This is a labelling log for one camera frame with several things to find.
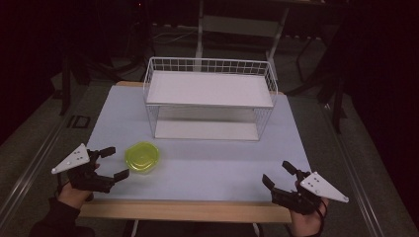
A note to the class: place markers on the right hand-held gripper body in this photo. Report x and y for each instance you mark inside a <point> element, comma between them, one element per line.
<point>298,199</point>

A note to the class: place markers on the white metal stand frame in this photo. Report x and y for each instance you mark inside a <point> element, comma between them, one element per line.
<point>242,26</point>

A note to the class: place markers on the person's left hand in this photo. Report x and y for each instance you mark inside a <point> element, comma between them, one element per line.
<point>74,197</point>

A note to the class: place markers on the yellow-green plastic container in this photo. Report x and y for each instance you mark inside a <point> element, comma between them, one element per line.
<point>142,158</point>

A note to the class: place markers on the white table leg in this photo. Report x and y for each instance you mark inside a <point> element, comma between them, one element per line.
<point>256,230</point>
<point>134,228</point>

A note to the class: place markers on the person's right hand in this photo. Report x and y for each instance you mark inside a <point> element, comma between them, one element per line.
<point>308,225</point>

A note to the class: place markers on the metal floor rail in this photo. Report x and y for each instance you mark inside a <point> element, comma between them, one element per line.
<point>28,174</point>
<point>354,171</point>

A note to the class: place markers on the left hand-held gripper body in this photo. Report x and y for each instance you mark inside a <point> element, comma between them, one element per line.
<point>86,179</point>

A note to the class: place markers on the black floor socket cover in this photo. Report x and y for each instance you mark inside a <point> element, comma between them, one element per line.
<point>79,121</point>

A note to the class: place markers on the black metal stand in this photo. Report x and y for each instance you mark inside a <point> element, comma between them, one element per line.
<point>336,98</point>
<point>67,85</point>

